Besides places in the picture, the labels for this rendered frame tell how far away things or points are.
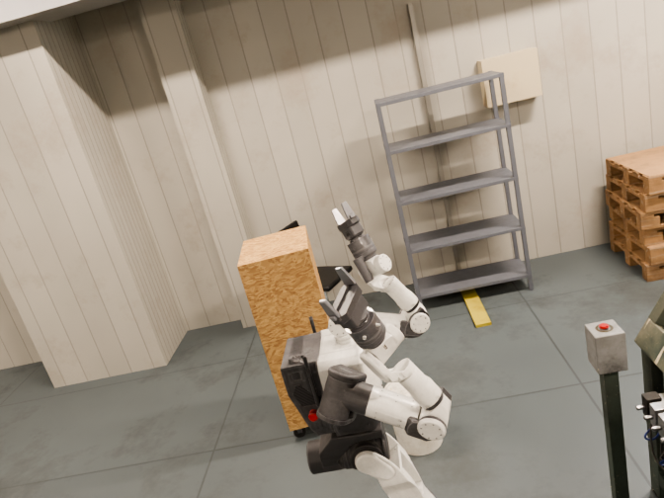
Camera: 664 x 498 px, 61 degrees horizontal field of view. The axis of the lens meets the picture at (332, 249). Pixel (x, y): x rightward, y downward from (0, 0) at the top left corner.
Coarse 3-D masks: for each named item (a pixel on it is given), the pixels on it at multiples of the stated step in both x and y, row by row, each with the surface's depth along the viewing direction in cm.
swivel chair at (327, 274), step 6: (294, 222) 497; (288, 228) 487; (318, 270) 501; (324, 270) 498; (330, 270) 494; (348, 270) 487; (324, 276) 484; (330, 276) 481; (336, 276) 477; (324, 282) 471; (330, 282) 468; (336, 282) 470; (324, 288) 462; (330, 288) 462; (324, 294) 491
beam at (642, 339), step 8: (648, 320) 233; (648, 328) 231; (656, 328) 227; (640, 336) 234; (648, 336) 230; (656, 336) 225; (640, 344) 233; (648, 344) 228; (656, 344) 223; (648, 352) 226; (656, 352) 222; (656, 360) 220
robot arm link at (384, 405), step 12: (372, 396) 157; (384, 396) 158; (396, 396) 158; (408, 396) 159; (372, 408) 157; (384, 408) 156; (396, 408) 155; (408, 408) 155; (420, 408) 159; (384, 420) 157; (396, 420) 156; (408, 420) 154; (420, 420) 151; (432, 420) 149; (408, 432) 155; (420, 432) 152; (432, 432) 151; (444, 432) 150
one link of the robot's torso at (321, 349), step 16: (304, 336) 192; (320, 336) 189; (288, 352) 185; (304, 352) 181; (320, 352) 179; (336, 352) 176; (352, 352) 174; (288, 368) 175; (304, 368) 175; (320, 368) 172; (352, 368) 171; (368, 368) 172; (288, 384) 177; (304, 384) 177; (320, 384) 173; (304, 400) 179; (320, 400) 179; (304, 416) 181; (320, 432) 185; (336, 432) 183; (352, 432) 184
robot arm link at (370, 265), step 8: (368, 248) 200; (360, 256) 201; (368, 256) 201; (376, 256) 202; (384, 256) 201; (360, 264) 199; (368, 264) 201; (376, 264) 199; (384, 264) 200; (360, 272) 200; (368, 272) 200; (376, 272) 201; (384, 272) 200; (368, 280) 199
